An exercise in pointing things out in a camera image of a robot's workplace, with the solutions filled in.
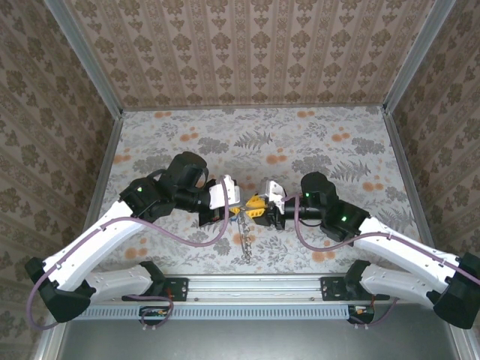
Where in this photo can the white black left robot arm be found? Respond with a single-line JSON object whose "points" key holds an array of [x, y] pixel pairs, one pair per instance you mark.
{"points": [[90, 247]]}

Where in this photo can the blue plastic key tag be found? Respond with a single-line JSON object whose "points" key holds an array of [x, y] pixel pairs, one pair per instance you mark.
{"points": [[234, 218]]}

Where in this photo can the grey metal panel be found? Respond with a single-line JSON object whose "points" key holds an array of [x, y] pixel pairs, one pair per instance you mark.
{"points": [[243, 341]]}

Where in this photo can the aluminium side rail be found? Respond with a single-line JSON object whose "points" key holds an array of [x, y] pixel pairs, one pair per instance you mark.
{"points": [[405, 168], [103, 176]]}

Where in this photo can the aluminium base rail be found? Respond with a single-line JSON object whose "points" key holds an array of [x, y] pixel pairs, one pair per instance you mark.
{"points": [[255, 287]]}

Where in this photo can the aluminium frame post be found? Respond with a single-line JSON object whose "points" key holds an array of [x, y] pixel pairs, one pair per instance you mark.
{"points": [[86, 63], [416, 60]]}

